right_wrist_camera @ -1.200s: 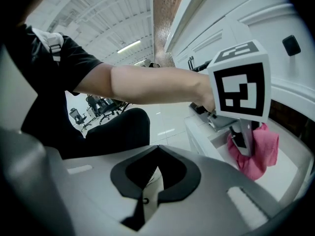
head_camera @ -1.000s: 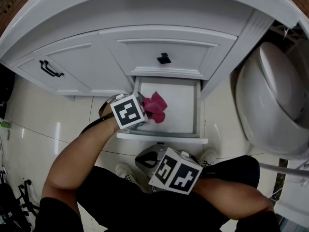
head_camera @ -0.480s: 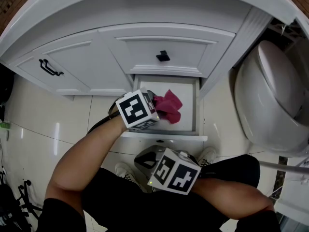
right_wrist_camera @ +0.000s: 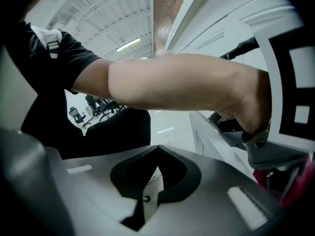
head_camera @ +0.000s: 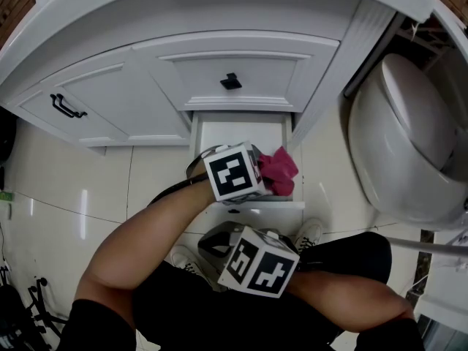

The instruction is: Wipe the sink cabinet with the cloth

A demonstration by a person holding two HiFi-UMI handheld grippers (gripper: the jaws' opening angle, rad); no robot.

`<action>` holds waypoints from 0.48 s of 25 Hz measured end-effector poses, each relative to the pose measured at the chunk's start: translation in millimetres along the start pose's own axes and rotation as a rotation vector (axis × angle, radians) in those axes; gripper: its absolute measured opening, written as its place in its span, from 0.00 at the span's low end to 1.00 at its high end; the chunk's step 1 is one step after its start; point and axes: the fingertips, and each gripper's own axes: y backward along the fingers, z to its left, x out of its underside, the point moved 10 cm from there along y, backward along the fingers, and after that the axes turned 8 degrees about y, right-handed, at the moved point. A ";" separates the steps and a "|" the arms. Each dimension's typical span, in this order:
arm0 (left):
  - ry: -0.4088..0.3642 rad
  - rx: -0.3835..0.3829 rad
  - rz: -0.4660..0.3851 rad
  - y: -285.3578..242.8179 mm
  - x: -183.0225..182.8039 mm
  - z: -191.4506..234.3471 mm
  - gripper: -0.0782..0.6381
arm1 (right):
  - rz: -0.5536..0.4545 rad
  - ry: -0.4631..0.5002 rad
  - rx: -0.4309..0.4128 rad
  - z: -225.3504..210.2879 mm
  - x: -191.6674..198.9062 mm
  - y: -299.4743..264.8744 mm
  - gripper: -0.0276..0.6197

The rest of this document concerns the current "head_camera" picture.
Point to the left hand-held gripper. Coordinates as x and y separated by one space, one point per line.
230 174

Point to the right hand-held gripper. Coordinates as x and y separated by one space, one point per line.
256 265

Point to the white drawer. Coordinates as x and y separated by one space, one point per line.
263 75
237 132

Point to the pink cloth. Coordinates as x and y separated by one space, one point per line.
279 170

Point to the person's right forearm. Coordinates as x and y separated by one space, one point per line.
347 298

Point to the person's left forearm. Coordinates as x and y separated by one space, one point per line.
146 247

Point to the black square drawer knob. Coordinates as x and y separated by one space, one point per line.
231 82

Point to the white closed drawer front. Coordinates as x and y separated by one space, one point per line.
263 75

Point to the person's left white shoe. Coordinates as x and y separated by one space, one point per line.
186 262

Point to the person's white shoe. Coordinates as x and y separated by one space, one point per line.
311 232
186 262

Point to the person's black trousers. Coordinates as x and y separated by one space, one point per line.
219 316

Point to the person's right white shoe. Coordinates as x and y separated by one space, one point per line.
311 232

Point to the white cabinet door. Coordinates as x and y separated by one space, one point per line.
55 123
120 93

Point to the person's black shirt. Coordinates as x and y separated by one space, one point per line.
95 327

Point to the white vanity cabinet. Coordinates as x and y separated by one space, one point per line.
219 9

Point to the white toilet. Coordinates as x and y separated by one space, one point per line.
402 152

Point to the white metal-legged table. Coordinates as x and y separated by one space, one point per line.
428 246

